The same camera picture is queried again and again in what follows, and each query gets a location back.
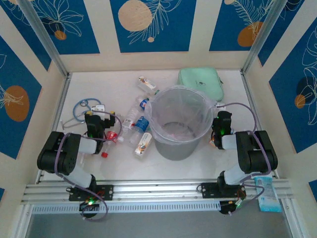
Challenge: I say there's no light blue packet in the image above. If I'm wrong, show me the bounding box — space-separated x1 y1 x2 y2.
253 176 283 213

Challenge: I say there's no blue stethoscope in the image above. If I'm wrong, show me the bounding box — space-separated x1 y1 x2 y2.
60 98 102 129

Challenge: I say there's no black controller board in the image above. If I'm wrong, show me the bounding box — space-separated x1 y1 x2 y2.
219 199 245 216
79 199 100 211

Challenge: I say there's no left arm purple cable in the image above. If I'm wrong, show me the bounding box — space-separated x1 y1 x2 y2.
54 110 123 222

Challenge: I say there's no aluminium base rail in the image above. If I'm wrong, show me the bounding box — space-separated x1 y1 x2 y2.
21 178 293 204

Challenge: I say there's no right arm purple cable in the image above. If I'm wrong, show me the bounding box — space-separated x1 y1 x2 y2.
222 102 272 211

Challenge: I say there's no large blue label bottle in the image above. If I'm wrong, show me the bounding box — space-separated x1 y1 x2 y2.
128 115 152 145

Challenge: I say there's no aluminium table edge rail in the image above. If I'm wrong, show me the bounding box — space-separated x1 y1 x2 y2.
37 73 72 184
240 70 279 179

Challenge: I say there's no small blue label bottle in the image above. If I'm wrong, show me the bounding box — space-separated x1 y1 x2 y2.
135 96 152 110

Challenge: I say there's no crushed clear water bottle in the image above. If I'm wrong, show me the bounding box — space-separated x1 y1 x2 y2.
120 106 140 137

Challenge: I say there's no bin with clear liner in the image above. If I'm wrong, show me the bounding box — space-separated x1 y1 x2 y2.
144 84 223 146

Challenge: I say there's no grey round bin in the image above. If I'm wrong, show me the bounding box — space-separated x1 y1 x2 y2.
150 85 214 161

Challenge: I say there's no white slotted cable duct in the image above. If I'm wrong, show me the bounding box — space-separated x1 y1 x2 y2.
31 201 222 214

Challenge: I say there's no mint green zip pouch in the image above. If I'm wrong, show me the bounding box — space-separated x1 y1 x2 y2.
177 67 225 102

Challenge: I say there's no white bottle orange print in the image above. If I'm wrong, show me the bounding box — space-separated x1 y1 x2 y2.
134 132 154 160
137 75 160 96

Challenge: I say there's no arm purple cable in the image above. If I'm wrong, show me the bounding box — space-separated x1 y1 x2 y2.
222 102 272 211
54 110 123 222

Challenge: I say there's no aluminium frame post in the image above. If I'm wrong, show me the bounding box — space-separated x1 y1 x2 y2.
241 0 289 75
18 0 70 77

